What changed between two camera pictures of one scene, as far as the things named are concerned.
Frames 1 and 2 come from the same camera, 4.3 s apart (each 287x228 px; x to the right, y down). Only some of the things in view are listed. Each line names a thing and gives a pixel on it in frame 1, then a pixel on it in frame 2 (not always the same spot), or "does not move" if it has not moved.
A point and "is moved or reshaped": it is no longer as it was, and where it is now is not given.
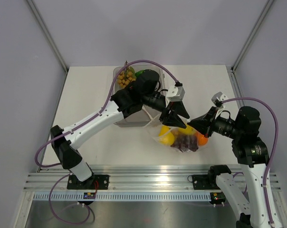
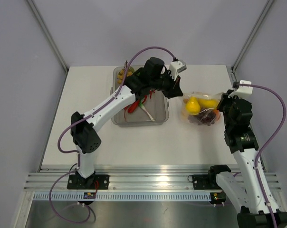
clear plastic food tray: [141, 118] does not move
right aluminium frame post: [252, 35] does not move
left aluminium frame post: [48, 33] does not move
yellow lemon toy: [167, 139] to [193, 107]
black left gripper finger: [173, 119] to [176, 90]
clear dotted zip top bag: [189, 139] to [201, 108]
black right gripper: [205, 124] to [225, 99]
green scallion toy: [144, 109] does not move
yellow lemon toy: [166, 132] to [207, 103]
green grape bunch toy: [126, 76] does not move
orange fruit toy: [202, 140] is moved or reshaped
